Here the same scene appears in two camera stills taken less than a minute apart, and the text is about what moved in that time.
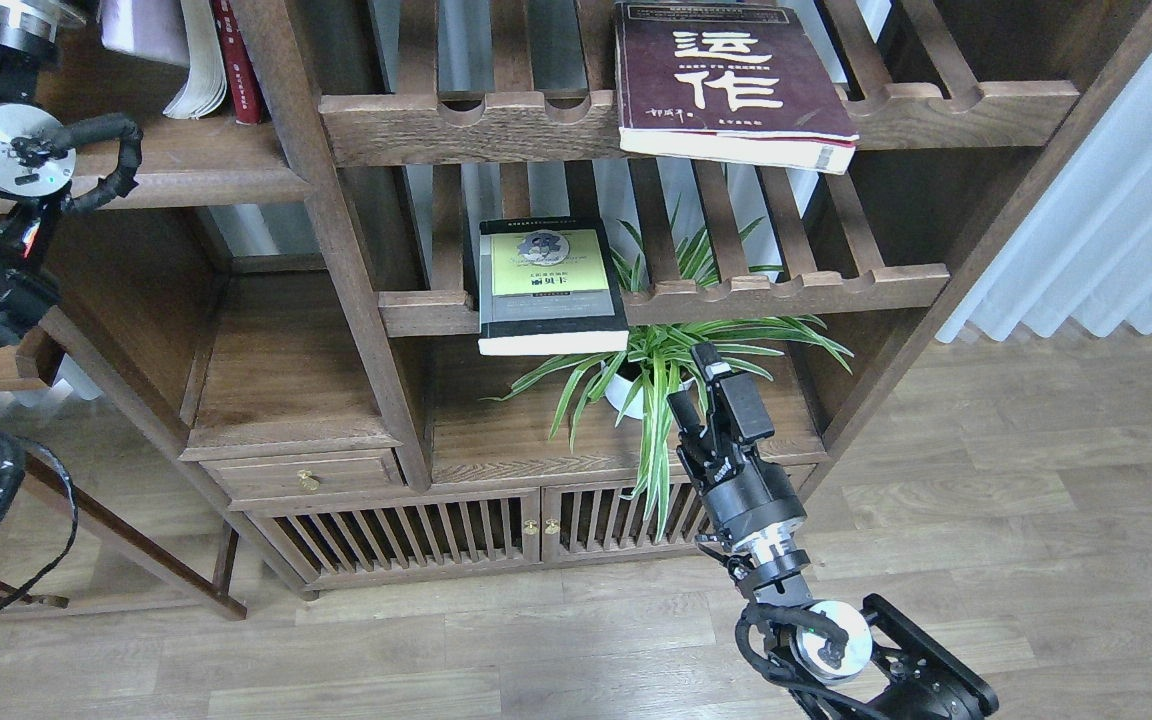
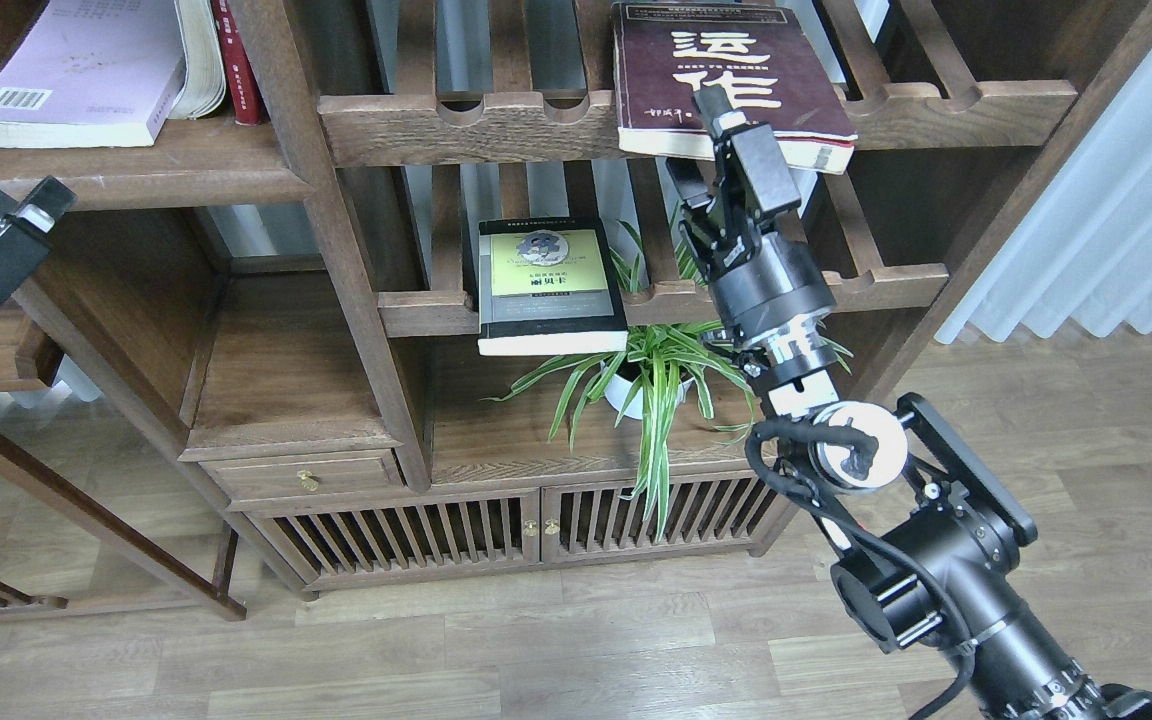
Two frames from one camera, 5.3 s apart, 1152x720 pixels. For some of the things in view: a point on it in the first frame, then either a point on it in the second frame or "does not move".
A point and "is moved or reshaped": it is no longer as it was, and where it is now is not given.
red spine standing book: (246, 94) does not move
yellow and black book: (548, 286) does not move
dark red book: (730, 83) does not move
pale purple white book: (151, 29) is moved or reshaped
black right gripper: (754, 501) to (767, 290)
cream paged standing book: (204, 90) does not move
